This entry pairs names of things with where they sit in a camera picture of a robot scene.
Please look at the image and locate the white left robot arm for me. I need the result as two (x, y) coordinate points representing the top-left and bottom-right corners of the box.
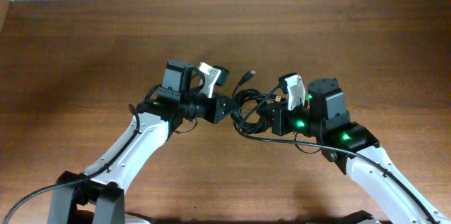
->
(48, 61), (235, 223)

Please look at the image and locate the black left camera cable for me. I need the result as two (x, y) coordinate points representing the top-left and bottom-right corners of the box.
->
(2, 103), (142, 224)

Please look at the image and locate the black right camera cable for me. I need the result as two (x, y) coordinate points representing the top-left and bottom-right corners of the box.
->
(234, 85), (441, 224)

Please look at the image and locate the thin black usb cable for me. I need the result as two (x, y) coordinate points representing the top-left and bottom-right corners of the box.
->
(230, 69), (257, 100)

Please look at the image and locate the black camera cable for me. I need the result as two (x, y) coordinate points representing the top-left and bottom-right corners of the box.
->
(2, 103), (142, 224)
(234, 85), (441, 224)

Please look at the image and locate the thick black cable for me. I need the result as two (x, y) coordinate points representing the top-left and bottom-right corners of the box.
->
(230, 88), (279, 136)

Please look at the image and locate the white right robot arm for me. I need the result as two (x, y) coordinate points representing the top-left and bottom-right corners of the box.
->
(257, 75), (450, 223)

